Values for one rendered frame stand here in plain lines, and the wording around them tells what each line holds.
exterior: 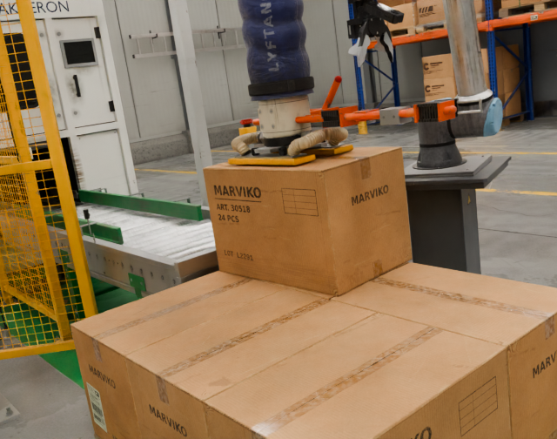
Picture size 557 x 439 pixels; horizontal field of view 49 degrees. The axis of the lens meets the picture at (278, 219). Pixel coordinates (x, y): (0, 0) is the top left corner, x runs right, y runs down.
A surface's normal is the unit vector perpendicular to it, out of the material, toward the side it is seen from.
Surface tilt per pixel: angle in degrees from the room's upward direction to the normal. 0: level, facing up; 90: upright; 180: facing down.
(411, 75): 90
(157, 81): 90
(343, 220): 90
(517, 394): 90
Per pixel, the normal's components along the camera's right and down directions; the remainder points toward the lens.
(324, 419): -0.14, -0.97
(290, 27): 0.37, -0.16
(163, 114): 0.63, 0.09
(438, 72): -0.76, 0.28
